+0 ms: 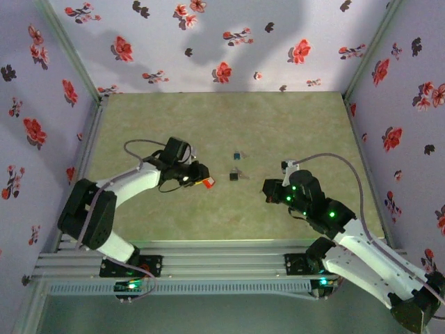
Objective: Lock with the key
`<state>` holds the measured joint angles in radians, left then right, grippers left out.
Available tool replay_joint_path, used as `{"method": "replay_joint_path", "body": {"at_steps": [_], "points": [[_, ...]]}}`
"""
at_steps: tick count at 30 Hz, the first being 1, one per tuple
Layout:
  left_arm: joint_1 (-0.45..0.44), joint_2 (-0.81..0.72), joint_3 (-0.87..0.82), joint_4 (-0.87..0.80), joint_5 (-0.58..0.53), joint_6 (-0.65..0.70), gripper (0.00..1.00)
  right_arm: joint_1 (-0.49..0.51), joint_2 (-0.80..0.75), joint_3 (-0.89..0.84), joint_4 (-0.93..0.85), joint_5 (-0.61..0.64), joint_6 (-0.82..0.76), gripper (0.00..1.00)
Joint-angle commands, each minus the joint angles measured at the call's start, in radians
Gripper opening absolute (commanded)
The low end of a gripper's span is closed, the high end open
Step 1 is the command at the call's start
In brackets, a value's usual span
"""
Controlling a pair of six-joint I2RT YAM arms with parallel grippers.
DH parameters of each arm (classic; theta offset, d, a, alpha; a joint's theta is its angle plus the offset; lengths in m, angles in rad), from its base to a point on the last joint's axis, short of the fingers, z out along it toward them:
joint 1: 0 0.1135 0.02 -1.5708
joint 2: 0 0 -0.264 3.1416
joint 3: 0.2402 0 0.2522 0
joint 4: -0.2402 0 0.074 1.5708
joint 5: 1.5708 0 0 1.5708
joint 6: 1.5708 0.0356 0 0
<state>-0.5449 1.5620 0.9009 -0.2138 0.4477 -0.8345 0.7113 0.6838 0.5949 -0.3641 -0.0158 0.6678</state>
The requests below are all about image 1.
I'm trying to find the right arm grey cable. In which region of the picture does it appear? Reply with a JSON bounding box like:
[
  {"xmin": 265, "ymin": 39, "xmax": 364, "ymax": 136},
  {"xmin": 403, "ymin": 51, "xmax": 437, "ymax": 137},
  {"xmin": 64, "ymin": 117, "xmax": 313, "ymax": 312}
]
[{"xmin": 293, "ymin": 152, "xmax": 445, "ymax": 319}]

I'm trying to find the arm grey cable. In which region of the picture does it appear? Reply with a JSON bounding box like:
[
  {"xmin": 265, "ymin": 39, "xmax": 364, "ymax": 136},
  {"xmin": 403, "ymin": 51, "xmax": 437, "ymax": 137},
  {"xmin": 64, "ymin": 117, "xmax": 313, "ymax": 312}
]
[
  {"xmin": 293, "ymin": 152, "xmax": 445, "ymax": 319},
  {"xmin": 76, "ymin": 138, "xmax": 168, "ymax": 303}
]

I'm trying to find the left arm grey cable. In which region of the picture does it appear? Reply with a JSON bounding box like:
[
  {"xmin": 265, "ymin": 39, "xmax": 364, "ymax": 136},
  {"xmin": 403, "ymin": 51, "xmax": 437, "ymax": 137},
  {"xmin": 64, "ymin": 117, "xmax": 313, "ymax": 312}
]
[{"xmin": 76, "ymin": 138, "xmax": 168, "ymax": 303}]

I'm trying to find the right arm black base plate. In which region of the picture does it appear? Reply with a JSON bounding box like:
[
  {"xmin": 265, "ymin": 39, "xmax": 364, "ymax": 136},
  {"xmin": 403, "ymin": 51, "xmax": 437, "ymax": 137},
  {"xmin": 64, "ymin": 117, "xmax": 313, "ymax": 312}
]
[{"xmin": 284, "ymin": 253, "xmax": 326, "ymax": 278}]

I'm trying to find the aluminium rail frame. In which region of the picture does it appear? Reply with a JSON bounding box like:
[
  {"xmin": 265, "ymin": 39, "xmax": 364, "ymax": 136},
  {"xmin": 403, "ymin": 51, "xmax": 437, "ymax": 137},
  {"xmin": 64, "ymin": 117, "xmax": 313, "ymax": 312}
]
[{"xmin": 33, "ymin": 239, "xmax": 414, "ymax": 279}]

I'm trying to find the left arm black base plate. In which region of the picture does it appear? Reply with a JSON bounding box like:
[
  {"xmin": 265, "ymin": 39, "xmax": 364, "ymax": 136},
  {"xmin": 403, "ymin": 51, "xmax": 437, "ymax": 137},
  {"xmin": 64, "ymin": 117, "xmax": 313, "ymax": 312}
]
[{"xmin": 99, "ymin": 255, "xmax": 163, "ymax": 278}]

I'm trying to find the grey slotted cable duct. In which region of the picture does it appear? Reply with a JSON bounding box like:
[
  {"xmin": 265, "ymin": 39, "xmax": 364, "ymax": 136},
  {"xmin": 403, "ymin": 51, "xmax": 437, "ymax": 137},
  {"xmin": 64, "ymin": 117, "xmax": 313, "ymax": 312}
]
[{"xmin": 48, "ymin": 280, "xmax": 312, "ymax": 296}]

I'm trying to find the grey metal corner post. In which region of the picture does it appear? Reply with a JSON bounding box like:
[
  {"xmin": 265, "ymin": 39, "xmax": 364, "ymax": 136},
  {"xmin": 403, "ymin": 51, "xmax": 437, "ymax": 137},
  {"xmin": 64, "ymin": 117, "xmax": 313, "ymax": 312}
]
[
  {"xmin": 34, "ymin": 0, "xmax": 107, "ymax": 104},
  {"xmin": 342, "ymin": 0, "xmax": 404, "ymax": 100}
]

